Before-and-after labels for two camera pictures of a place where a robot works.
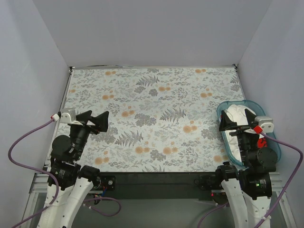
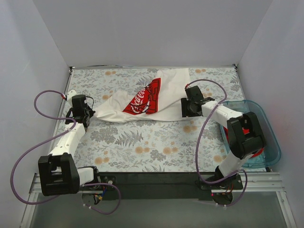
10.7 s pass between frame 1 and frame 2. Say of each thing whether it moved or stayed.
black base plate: stayed
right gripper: moved
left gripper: moved
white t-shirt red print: moved
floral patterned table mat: stayed
